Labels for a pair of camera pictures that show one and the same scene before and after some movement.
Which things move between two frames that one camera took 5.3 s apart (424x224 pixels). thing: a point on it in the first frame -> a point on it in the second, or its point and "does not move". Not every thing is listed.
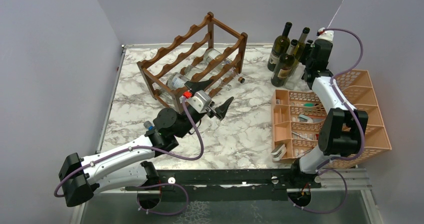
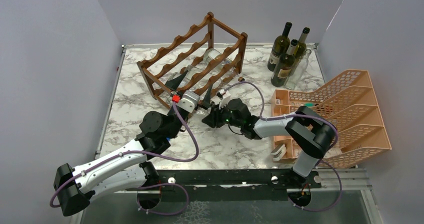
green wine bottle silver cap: x=301 y=43 does not move
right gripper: x=309 y=46 -> x=213 y=119
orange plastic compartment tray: x=296 y=119 does not move
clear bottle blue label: x=210 y=55 does not move
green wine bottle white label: x=280 y=46 -> x=284 y=66
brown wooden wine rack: x=210 y=54 does not move
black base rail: x=230 y=185 does not move
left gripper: x=221 y=111 -> x=174 y=85
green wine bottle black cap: x=280 y=46 does not move
